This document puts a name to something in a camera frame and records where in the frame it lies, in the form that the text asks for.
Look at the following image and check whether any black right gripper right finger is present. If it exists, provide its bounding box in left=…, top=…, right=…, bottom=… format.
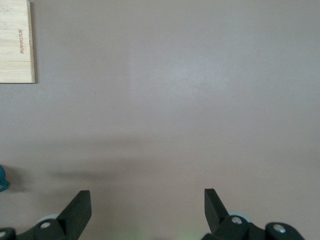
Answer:
left=201, top=187, right=266, bottom=240

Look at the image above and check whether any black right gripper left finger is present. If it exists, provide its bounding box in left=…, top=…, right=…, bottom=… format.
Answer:
left=14, top=189, right=92, bottom=240

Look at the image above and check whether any teal cup with yellow inside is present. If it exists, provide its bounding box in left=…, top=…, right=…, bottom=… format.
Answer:
left=0, top=164, right=11, bottom=193

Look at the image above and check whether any bamboo cutting board, metal handle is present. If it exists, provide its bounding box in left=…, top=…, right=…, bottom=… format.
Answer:
left=0, top=0, right=36, bottom=84

